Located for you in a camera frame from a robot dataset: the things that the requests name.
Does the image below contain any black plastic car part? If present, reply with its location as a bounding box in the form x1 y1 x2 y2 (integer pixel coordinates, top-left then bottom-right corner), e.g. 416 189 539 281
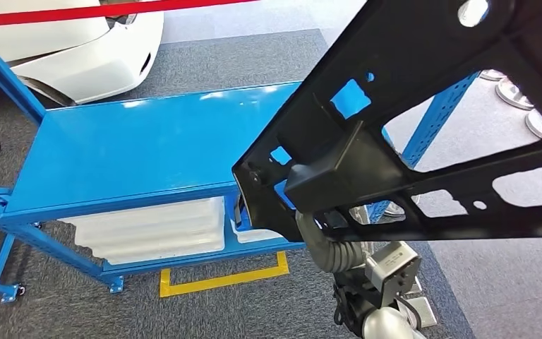
231 0 542 244

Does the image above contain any black curved plastic part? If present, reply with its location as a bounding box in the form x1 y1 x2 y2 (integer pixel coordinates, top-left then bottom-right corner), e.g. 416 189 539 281
233 194 248 228

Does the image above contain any white and blue plastic bin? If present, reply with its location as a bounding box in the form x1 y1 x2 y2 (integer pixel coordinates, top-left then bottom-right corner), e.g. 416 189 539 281
227 194 300 244

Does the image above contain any white plastic tray stack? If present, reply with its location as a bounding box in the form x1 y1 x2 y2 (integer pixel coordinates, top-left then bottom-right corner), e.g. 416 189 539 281
60 196 226 266

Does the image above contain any chrome stanchion with black cap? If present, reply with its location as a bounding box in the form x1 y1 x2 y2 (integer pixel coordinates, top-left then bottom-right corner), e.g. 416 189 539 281
383 194 421 220

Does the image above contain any silver floor socket plate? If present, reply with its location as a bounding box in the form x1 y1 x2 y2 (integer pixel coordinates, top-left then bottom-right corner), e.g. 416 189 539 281
409 297 439 328

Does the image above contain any white car body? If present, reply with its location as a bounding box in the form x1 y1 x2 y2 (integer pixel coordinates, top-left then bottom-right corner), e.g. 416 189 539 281
0 0 165 106

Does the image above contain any red barrier belt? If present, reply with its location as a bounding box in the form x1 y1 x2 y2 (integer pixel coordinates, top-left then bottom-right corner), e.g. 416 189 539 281
0 0 258 28

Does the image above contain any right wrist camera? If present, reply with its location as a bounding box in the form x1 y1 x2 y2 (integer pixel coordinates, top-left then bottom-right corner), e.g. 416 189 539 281
365 241 423 306

